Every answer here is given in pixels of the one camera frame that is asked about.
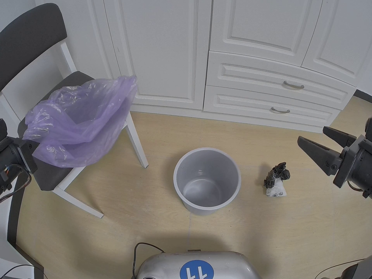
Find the white trash bin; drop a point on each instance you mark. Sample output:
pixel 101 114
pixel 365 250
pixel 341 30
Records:
pixel 209 161

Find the black plastic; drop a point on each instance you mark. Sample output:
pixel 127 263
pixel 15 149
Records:
pixel 277 171

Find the purple plastic bag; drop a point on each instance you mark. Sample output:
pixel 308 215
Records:
pixel 78 132

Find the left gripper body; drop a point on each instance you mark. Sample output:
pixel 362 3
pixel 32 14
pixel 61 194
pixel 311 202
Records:
pixel 11 155

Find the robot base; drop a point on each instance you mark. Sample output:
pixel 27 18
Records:
pixel 162 267

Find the white chair grey cushions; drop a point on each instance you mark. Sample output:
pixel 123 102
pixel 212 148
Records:
pixel 29 33

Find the white wardrobe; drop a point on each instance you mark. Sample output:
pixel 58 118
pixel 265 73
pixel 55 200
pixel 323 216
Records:
pixel 162 39

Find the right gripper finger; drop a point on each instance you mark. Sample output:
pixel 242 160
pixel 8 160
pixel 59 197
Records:
pixel 322 155
pixel 340 137

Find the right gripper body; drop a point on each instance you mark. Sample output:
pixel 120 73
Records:
pixel 357 167

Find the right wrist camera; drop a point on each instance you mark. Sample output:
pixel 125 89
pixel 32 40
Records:
pixel 369 128

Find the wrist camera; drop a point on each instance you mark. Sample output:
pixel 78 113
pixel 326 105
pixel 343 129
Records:
pixel 3 128
pixel 369 128

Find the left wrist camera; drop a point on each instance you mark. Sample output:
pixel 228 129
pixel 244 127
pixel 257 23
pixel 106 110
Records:
pixel 3 128

